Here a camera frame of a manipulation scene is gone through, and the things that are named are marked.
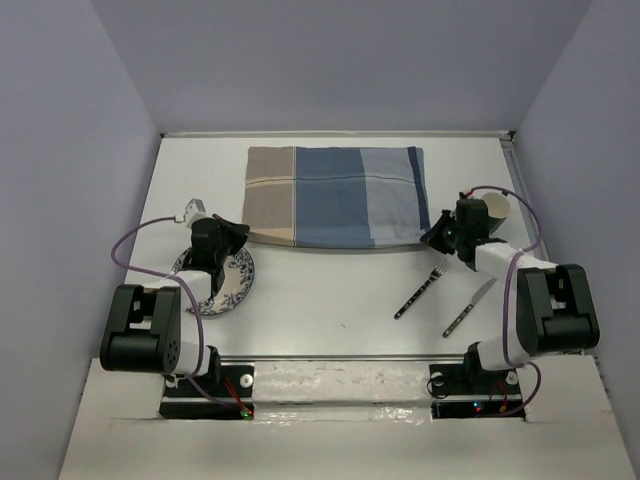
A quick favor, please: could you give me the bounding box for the blue beige checked cloth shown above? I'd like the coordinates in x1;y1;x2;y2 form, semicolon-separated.
242;146;431;249

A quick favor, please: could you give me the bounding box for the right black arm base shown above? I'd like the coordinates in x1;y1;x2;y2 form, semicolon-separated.
426;363;525;420

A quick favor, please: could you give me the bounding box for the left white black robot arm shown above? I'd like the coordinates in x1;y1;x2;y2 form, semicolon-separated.
99;215;250;396

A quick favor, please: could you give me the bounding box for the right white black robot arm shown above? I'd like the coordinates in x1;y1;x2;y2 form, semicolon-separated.
421;197;600;392

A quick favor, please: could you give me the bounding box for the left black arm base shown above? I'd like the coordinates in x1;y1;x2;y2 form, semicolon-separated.
158;363;255;421

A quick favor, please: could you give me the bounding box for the dark green white mug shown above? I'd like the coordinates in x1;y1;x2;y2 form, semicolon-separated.
481;192;512;235

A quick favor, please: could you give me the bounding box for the blue floral white plate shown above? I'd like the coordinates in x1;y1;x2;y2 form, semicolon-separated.
171;247;255;317

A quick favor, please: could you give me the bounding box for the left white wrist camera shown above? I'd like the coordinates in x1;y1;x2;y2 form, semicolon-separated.
173;198;212;229

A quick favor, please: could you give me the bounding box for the silver fork black handle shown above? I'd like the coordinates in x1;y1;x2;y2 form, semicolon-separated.
394;261;450;320

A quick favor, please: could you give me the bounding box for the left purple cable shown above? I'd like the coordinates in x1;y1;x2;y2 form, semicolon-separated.
110;213;249;416

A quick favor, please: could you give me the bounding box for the silver knife black handle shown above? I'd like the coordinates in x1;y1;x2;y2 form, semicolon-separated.
442;279;496;338

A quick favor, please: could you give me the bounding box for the aluminium table rail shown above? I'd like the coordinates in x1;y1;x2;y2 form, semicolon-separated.
499;139;600;367

